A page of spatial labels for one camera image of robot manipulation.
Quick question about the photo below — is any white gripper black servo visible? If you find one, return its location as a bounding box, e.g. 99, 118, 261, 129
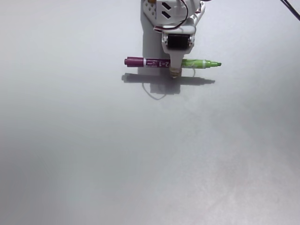
153, 24, 196, 71

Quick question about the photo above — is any purple and green double marker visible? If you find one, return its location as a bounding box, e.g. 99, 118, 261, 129
124, 56, 222, 69

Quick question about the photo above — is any tan rubber band binding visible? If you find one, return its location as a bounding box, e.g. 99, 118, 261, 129
169, 67, 182, 79

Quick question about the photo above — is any black cable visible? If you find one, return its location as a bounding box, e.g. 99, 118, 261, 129
279, 0, 300, 21

